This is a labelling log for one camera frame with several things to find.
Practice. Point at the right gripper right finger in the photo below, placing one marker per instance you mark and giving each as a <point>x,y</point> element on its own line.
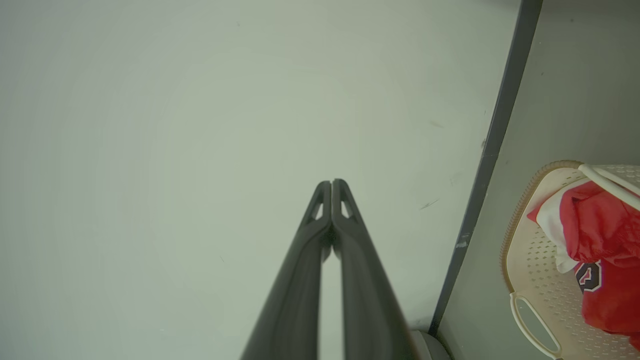
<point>370,310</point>

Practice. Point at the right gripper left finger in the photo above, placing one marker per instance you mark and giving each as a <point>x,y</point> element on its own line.
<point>295,300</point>

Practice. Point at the red garment with white band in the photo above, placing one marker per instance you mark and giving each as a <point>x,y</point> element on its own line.
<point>597,222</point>

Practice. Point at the grey rounded robot base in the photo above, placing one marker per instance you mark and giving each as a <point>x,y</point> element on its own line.
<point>430,347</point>

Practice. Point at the white perforated laundry basket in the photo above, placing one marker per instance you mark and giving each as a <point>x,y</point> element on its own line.
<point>537,280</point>

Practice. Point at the white cloth garment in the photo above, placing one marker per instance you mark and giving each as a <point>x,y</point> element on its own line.
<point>552,222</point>

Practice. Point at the dark grey baseboard strip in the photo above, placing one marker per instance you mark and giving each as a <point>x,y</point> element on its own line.
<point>492,145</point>

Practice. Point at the red basketball jersey with numbers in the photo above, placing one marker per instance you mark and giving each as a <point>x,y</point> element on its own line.
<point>617,305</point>

